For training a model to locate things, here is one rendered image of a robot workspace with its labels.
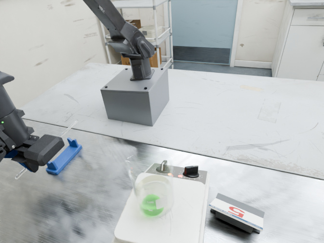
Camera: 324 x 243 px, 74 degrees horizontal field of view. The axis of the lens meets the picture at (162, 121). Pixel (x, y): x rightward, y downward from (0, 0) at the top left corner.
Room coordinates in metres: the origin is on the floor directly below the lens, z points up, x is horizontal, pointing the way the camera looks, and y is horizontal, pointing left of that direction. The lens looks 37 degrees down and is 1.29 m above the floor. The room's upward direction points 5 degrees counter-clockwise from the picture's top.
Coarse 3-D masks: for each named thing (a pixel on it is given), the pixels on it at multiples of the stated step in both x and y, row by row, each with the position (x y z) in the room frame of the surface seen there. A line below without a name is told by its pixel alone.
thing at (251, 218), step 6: (216, 204) 0.22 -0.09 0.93; (222, 204) 0.23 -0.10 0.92; (228, 204) 0.23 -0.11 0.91; (228, 210) 0.21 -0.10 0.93; (234, 210) 0.21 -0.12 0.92; (240, 210) 0.22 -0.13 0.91; (240, 216) 0.19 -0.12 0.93; (246, 216) 0.20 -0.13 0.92; (252, 216) 0.20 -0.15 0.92; (252, 222) 0.18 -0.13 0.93; (258, 222) 0.18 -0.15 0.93
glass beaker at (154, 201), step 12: (132, 156) 0.22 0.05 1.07; (144, 156) 0.23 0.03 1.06; (156, 156) 0.23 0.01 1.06; (168, 156) 0.22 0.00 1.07; (132, 168) 0.21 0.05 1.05; (144, 168) 0.23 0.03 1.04; (156, 168) 0.23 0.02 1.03; (168, 168) 0.22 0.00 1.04; (132, 180) 0.18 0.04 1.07; (168, 180) 0.18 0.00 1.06; (144, 192) 0.17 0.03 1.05; (156, 192) 0.17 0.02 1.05; (168, 192) 0.18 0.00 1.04; (144, 204) 0.17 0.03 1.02; (156, 204) 0.17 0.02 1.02; (168, 204) 0.18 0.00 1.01; (156, 216) 0.17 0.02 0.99
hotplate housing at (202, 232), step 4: (208, 176) 0.28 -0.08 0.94; (208, 180) 0.26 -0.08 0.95; (208, 184) 0.25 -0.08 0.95; (208, 188) 0.23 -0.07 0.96; (204, 196) 0.21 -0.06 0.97; (204, 200) 0.21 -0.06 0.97; (204, 204) 0.20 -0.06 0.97; (204, 208) 0.19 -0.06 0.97; (204, 212) 0.19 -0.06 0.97; (204, 216) 0.18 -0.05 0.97; (204, 220) 0.17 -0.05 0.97; (204, 224) 0.17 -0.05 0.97; (204, 228) 0.17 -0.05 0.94; (200, 232) 0.15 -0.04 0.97; (200, 236) 0.15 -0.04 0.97; (112, 240) 0.16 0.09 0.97; (116, 240) 0.15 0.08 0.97; (200, 240) 0.15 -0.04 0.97
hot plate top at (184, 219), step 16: (176, 192) 0.21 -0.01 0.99; (192, 192) 0.21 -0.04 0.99; (128, 208) 0.19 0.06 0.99; (176, 208) 0.18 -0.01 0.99; (192, 208) 0.18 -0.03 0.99; (128, 224) 0.17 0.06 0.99; (144, 224) 0.16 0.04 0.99; (160, 224) 0.16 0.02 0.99; (176, 224) 0.16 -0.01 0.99; (192, 224) 0.16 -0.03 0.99; (128, 240) 0.14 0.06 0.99; (144, 240) 0.14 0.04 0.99; (160, 240) 0.14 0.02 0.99; (176, 240) 0.14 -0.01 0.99; (192, 240) 0.14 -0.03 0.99
